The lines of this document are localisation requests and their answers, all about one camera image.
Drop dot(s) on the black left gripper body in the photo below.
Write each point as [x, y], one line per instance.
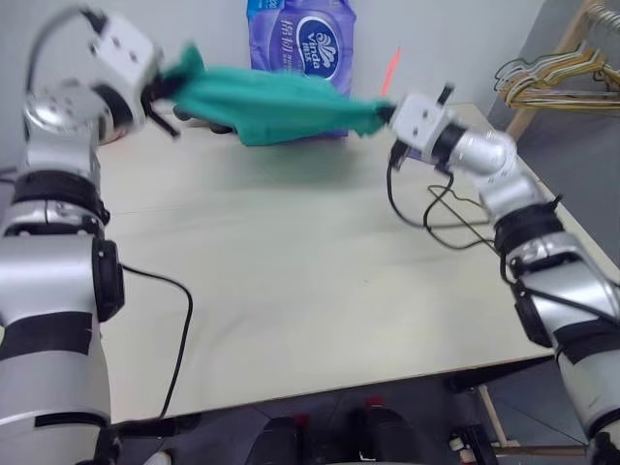
[154, 92]

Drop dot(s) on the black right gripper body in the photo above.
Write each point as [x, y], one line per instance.
[390, 114]

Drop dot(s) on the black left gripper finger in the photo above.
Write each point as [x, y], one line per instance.
[164, 122]

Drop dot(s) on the green shorts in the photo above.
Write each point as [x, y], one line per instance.
[271, 104]

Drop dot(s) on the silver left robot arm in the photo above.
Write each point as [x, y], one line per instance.
[48, 290]

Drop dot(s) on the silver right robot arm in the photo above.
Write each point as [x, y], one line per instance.
[557, 271]

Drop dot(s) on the wooden hanger rack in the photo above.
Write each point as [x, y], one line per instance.
[570, 34]

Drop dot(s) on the large purple tissue pack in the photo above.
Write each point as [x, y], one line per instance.
[310, 39]

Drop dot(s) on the dark rounded shape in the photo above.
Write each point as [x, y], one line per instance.
[382, 436]

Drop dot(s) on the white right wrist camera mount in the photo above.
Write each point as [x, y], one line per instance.
[420, 125]

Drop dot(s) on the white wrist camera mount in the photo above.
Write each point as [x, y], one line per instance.
[420, 125]
[123, 51]

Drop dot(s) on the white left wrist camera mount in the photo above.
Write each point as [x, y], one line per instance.
[123, 51]

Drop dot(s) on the black table bracket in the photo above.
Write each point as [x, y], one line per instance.
[462, 383]

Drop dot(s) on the wooden table leg frame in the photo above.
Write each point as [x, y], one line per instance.
[491, 416]

